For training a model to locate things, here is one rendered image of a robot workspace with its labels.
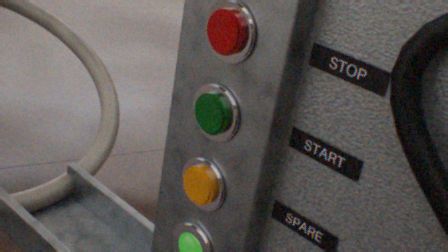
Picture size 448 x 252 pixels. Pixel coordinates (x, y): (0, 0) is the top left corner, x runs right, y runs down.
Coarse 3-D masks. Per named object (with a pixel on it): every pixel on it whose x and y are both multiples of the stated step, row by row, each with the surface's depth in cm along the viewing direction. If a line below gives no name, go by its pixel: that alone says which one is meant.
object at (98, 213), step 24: (72, 168) 81; (0, 192) 74; (96, 192) 79; (0, 216) 74; (24, 216) 71; (48, 216) 78; (72, 216) 79; (96, 216) 80; (120, 216) 76; (24, 240) 71; (48, 240) 68; (72, 240) 75; (96, 240) 76; (120, 240) 76; (144, 240) 74
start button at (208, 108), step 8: (200, 96) 35; (208, 96) 34; (216, 96) 34; (200, 104) 35; (208, 104) 34; (216, 104) 34; (224, 104) 34; (200, 112) 35; (208, 112) 35; (216, 112) 34; (224, 112) 34; (200, 120) 35; (208, 120) 35; (216, 120) 34; (224, 120) 34; (208, 128) 35; (216, 128) 34; (224, 128) 34
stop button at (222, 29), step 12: (216, 12) 32; (228, 12) 32; (216, 24) 32; (228, 24) 32; (240, 24) 32; (216, 36) 33; (228, 36) 32; (240, 36) 32; (216, 48) 33; (228, 48) 32; (240, 48) 32
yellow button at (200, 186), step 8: (192, 168) 37; (200, 168) 36; (184, 176) 37; (192, 176) 37; (200, 176) 36; (208, 176) 36; (184, 184) 38; (192, 184) 37; (200, 184) 37; (208, 184) 36; (192, 192) 37; (200, 192) 37; (208, 192) 36; (216, 192) 36; (192, 200) 37; (200, 200) 37; (208, 200) 37
